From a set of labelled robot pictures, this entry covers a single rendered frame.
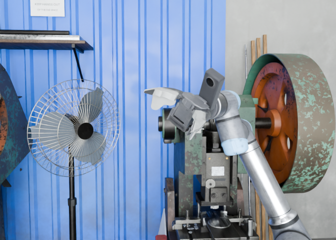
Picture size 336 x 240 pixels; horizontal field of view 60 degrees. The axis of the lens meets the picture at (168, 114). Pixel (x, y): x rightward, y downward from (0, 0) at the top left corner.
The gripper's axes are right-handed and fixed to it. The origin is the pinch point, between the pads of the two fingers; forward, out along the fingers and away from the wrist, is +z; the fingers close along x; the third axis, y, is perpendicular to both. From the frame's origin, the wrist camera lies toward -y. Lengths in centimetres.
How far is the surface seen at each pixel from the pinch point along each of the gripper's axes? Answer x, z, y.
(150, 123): 99, -165, 107
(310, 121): -19, -95, 7
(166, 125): 37, -78, 48
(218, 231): -16, -81, 78
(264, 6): 88, -247, -30
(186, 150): 22, -80, 53
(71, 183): 66, -54, 110
